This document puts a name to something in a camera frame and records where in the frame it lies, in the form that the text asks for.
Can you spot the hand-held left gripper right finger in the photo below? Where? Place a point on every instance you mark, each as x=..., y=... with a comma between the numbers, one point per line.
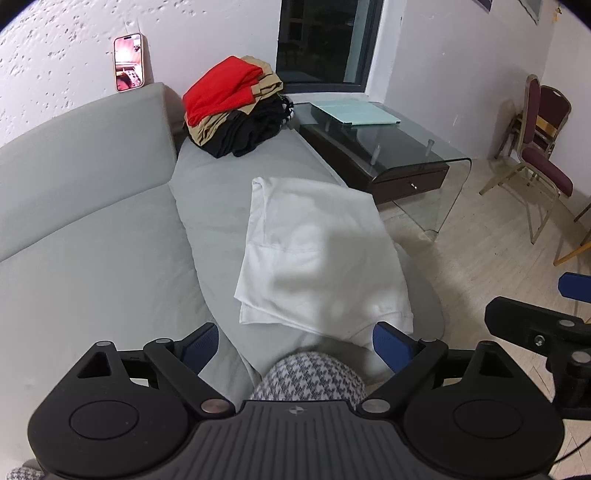
x=392, y=345

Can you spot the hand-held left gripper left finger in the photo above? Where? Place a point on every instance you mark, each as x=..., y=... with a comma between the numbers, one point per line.
x=203, y=347

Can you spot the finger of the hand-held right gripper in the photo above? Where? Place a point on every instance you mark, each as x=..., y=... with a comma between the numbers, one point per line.
x=521, y=319
x=576, y=287

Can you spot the light grey hoodie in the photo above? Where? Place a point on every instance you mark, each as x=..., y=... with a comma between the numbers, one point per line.
x=314, y=240

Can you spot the stack of folded clothes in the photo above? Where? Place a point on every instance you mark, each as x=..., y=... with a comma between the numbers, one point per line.
x=265, y=83

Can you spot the dark brown drawer unit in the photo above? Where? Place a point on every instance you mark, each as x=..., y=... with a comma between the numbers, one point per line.
x=415, y=182

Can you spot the grey sofa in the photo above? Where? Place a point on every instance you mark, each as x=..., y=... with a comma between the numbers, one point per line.
x=92, y=207

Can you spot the glass coffee table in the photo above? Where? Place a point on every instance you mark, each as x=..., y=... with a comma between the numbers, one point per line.
x=415, y=147

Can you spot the green tablet case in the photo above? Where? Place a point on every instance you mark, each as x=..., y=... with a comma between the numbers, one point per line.
x=355, y=113

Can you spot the black white patterned garment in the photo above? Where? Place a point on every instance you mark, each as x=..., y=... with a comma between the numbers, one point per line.
x=287, y=108

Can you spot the red folded garment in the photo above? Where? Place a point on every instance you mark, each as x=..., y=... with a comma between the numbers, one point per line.
x=217, y=87

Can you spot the pink smartphone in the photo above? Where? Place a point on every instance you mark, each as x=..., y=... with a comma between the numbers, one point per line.
x=130, y=64

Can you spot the framed wall picture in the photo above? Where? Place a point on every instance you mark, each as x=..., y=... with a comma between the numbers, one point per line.
x=527, y=8
x=485, y=3

